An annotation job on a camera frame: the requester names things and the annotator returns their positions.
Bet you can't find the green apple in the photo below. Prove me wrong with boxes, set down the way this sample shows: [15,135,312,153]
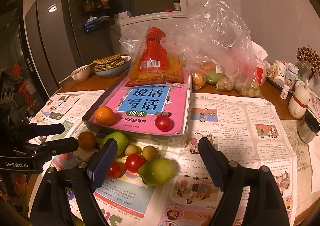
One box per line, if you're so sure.
[100,132,128,157]
[138,158,175,186]

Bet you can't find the small orange tangerine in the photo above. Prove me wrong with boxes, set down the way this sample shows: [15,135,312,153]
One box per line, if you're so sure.
[94,106,116,126]

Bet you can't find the steel cup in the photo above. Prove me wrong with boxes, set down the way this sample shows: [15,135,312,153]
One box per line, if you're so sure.
[298,112,319,144]

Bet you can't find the white medicine bottle left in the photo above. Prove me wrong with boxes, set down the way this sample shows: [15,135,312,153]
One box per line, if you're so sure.
[273,62,286,87]

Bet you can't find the pink Chinese workbook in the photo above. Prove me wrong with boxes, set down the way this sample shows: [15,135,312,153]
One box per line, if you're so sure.
[90,70,190,135]

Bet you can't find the small white bowl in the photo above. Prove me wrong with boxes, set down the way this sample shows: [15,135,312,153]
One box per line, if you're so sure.
[71,65,90,82]

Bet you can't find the small white pill bottle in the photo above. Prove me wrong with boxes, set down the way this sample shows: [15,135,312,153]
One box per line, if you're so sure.
[280,84,290,100]

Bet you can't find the red cherry tomato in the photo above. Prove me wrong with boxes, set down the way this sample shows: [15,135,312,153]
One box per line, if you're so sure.
[155,115,171,131]

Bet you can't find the newspaper on table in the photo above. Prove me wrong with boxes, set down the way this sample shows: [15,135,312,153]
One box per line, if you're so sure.
[28,89,299,226]

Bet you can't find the large clear plastic bag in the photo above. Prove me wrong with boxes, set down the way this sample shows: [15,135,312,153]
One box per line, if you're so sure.
[119,0,263,98]

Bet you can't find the small yellow longan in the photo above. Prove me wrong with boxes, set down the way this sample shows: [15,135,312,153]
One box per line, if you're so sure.
[125,144,139,156]
[142,145,158,161]

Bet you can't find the red orange snack bag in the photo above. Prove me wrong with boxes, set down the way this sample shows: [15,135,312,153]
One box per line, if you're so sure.
[126,27,184,87]

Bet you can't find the blue bowl of pancakes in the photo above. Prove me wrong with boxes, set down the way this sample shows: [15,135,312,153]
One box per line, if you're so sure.
[93,53,131,78]

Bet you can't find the white medicine bottle large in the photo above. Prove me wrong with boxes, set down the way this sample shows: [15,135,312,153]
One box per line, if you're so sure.
[285,63,299,90]

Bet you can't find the red white carton box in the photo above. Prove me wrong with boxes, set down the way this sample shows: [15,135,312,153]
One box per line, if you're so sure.
[257,59,270,86]

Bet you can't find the grey refrigerator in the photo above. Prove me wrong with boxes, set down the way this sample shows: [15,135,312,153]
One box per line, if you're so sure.
[23,0,115,98]

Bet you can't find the white rabbit figurine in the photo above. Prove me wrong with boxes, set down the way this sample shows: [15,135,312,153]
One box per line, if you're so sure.
[288,80,310,119]

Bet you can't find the dark storage shelf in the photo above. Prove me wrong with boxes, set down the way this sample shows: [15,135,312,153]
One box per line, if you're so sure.
[80,0,116,34]

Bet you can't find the brown round fruit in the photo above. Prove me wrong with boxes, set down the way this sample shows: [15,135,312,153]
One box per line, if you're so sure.
[78,131,97,151]

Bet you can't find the dried flower bouquet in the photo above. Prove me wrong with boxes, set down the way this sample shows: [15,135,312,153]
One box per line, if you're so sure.
[296,46,320,79]

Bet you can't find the wooden chopsticks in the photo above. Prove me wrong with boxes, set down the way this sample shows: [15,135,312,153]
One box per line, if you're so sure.
[59,62,94,84]

